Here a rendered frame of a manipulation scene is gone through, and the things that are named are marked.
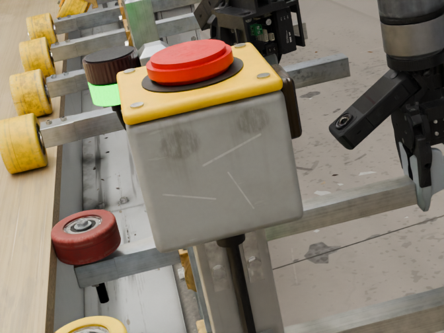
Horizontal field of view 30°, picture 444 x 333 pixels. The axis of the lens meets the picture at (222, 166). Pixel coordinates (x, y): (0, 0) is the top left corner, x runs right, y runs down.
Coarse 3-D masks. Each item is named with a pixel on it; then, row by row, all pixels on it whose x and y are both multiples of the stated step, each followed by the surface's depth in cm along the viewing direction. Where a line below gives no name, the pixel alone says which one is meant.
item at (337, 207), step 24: (336, 192) 105; (360, 192) 104; (384, 192) 103; (408, 192) 104; (312, 216) 103; (336, 216) 103; (360, 216) 104; (144, 240) 103; (96, 264) 100; (120, 264) 101; (144, 264) 102; (168, 264) 102
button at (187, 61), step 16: (176, 48) 39; (192, 48) 38; (208, 48) 38; (224, 48) 37; (160, 64) 37; (176, 64) 36; (192, 64) 36; (208, 64) 36; (224, 64) 37; (160, 80) 37; (176, 80) 36; (192, 80) 36
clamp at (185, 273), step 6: (180, 252) 96; (186, 252) 96; (180, 258) 96; (186, 258) 96; (186, 264) 96; (180, 270) 96; (186, 270) 95; (180, 276) 96; (186, 276) 95; (192, 276) 95; (186, 282) 96; (192, 282) 96; (192, 288) 96
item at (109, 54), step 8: (112, 48) 91; (120, 48) 90; (128, 48) 89; (88, 56) 89; (96, 56) 89; (104, 56) 88; (112, 56) 87; (120, 56) 87; (120, 104) 91; (120, 112) 91; (120, 120) 92
